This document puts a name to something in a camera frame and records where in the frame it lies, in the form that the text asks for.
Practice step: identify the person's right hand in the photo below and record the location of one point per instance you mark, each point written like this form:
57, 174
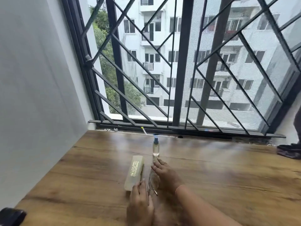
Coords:
168, 177

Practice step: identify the person's left hand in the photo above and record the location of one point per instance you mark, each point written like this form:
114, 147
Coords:
140, 204

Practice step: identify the clear-framed eyeglasses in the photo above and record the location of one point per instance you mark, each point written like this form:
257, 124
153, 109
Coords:
152, 183

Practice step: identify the small spray bottle blue cap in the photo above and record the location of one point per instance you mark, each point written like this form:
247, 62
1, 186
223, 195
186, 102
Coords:
156, 149

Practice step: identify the translucent yellowish glasses case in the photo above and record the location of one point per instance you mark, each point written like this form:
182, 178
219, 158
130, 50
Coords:
134, 172

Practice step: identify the person's right forearm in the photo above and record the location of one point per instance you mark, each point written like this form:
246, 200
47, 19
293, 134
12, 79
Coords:
202, 209

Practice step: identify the dark crumpled cloth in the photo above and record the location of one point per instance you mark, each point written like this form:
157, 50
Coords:
290, 151

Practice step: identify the pink wrist thread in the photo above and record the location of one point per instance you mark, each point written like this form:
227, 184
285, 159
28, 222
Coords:
179, 188

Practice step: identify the white stick yellow tip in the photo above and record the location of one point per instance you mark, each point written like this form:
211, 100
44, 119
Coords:
144, 130

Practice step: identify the black metal window grille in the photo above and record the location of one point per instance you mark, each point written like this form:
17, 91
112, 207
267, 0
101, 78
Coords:
92, 121

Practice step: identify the white apartment building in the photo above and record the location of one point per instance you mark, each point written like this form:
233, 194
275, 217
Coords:
162, 61

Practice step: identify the black object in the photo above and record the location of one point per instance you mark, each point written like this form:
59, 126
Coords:
11, 217

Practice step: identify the green tree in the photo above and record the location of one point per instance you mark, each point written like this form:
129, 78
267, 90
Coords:
101, 23

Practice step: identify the black window frame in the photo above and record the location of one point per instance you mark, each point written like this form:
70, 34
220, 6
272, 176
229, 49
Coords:
182, 68

